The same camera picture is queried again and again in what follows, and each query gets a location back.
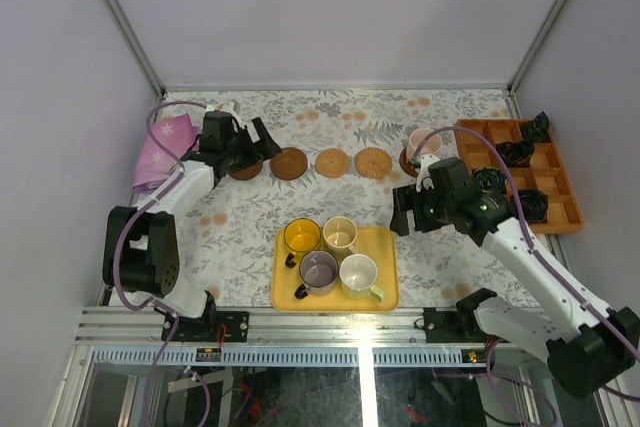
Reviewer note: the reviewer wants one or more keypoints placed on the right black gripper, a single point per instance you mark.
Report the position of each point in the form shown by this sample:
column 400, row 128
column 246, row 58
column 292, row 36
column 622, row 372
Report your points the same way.
column 405, row 199

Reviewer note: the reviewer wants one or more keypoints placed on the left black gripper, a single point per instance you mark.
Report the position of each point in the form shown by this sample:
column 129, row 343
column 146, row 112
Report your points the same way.
column 248, row 143

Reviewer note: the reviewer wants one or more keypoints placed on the brown wooden coaster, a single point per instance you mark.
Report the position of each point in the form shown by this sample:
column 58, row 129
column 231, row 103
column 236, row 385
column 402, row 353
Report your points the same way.
column 406, row 166
column 289, row 165
column 247, row 173

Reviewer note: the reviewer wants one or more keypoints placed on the woven rattan coaster back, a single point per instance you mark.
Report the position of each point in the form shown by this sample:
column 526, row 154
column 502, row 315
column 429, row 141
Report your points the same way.
column 373, row 163

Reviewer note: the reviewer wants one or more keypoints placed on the woven rattan coaster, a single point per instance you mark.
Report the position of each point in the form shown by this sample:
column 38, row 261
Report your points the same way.
column 332, row 163
column 373, row 163

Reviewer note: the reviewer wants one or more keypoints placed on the pink ceramic mug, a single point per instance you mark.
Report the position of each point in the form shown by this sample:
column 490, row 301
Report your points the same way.
column 423, row 141

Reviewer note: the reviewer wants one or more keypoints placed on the woven rattan coaster front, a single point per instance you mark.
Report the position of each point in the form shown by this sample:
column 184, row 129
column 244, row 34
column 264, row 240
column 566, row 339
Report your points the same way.
column 332, row 163

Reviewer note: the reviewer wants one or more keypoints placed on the white mug green handle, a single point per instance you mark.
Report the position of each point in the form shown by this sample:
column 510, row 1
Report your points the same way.
column 358, row 275

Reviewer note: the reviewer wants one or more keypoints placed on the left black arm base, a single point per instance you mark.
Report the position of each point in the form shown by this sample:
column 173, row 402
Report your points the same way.
column 213, row 326

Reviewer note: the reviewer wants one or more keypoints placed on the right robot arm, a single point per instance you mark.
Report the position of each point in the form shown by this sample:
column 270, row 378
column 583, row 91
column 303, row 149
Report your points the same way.
column 584, row 342

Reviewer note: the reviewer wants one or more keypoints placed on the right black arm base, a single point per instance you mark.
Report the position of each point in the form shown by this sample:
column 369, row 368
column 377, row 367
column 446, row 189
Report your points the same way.
column 459, row 325

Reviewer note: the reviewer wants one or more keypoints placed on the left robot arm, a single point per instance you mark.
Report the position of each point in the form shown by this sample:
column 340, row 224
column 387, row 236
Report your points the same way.
column 141, row 255

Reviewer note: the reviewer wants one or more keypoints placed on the yellow plastic tray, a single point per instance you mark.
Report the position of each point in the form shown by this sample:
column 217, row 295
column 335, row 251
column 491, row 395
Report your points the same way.
column 374, row 241

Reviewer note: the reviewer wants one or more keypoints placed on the cream ceramic mug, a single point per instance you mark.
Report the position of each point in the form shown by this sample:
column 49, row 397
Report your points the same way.
column 340, row 235

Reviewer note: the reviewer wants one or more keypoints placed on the black bundle centre compartment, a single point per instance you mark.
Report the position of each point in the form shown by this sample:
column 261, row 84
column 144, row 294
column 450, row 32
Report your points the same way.
column 490, row 179

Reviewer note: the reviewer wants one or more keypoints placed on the black bundle compartment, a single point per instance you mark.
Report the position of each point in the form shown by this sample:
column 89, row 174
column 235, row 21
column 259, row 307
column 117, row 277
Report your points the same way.
column 516, row 154
column 490, row 179
column 537, row 129
column 534, row 204

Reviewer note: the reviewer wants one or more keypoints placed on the yellow glass mug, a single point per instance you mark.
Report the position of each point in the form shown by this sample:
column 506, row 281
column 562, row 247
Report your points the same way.
column 301, row 236

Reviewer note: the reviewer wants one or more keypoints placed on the purple ceramic mug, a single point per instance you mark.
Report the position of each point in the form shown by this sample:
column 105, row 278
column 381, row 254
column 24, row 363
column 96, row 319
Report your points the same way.
column 319, row 272

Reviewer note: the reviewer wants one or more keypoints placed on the black bundle middle compartment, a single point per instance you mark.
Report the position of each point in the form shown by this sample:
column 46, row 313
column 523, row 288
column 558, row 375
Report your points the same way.
column 516, row 154

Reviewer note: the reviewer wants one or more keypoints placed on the black bundle lower compartment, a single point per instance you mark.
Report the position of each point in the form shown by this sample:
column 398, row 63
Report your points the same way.
column 534, row 204

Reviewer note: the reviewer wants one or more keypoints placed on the black bundle top compartment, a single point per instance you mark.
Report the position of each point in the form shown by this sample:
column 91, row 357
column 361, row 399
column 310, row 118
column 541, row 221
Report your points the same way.
column 537, row 129

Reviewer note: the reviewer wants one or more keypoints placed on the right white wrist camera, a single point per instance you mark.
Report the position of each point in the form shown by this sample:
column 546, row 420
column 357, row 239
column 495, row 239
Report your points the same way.
column 422, row 165

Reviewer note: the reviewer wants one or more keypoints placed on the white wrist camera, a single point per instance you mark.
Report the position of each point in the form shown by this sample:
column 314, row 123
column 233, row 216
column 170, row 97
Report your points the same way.
column 231, row 107
column 422, row 165

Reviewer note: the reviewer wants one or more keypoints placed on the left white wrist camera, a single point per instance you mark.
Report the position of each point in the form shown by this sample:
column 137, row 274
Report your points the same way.
column 231, row 107

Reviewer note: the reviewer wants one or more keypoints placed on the aluminium front rail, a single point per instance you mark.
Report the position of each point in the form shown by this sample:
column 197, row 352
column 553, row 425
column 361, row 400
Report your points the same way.
column 113, row 326

